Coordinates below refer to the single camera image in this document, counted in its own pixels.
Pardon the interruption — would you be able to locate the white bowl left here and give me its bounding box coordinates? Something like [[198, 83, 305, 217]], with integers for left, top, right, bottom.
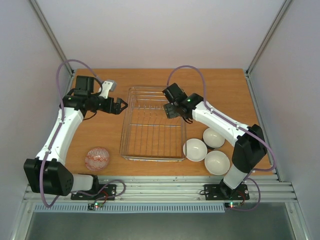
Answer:
[[182, 138, 208, 162]]

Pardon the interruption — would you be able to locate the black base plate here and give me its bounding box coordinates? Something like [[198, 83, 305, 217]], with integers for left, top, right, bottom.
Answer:
[[200, 183, 250, 201], [70, 184, 117, 201]]

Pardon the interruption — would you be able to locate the circuit board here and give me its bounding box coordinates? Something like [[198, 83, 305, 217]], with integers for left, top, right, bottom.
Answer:
[[224, 201, 242, 209], [87, 202, 104, 211]]

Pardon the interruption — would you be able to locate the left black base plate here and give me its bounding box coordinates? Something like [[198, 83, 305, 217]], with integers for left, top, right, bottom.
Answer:
[[70, 184, 117, 201]]

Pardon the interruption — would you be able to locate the white bowl black outside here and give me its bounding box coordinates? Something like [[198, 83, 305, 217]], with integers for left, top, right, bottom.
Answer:
[[202, 128, 225, 150]]

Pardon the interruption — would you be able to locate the right circuit board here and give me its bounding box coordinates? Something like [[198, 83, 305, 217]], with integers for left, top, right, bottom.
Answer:
[[224, 201, 242, 209]]

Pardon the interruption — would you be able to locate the aluminium rail frame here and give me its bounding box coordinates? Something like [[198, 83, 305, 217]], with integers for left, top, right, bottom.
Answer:
[[22, 174, 298, 204]]

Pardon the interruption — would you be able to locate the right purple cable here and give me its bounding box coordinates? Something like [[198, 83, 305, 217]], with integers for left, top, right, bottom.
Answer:
[[166, 65, 277, 212]]

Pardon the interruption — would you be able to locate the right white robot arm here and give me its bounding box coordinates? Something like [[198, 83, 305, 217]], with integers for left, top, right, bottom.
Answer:
[[162, 83, 268, 199]]

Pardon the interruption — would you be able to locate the purple cable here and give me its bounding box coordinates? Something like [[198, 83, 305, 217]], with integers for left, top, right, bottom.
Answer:
[[39, 59, 126, 208], [166, 65, 277, 212]]

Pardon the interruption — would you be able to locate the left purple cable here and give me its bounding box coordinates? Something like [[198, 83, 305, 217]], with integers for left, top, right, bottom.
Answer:
[[39, 59, 126, 208]]

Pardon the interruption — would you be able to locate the grey slotted cable duct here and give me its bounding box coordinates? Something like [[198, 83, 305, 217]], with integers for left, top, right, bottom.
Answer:
[[33, 202, 225, 214]]

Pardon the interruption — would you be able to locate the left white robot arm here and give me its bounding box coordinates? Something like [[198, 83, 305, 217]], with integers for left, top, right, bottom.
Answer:
[[23, 75, 128, 199]]

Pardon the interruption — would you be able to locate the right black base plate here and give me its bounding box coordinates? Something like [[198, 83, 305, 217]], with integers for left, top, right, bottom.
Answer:
[[200, 183, 250, 201]]

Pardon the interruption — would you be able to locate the white bowl front right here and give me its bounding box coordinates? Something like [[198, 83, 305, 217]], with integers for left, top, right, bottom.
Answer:
[[204, 150, 230, 176]]

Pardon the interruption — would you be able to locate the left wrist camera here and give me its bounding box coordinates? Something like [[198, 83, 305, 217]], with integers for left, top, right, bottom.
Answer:
[[99, 80, 117, 99]]

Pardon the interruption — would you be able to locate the red patterned bowl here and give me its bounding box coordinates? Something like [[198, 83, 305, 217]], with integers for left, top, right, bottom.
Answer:
[[84, 147, 110, 172]]

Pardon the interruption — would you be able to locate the metal wire dish rack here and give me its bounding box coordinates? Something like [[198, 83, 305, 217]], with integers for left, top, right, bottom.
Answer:
[[120, 86, 187, 162]]

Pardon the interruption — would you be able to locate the left circuit board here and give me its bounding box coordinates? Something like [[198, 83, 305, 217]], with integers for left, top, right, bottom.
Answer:
[[87, 202, 104, 211]]

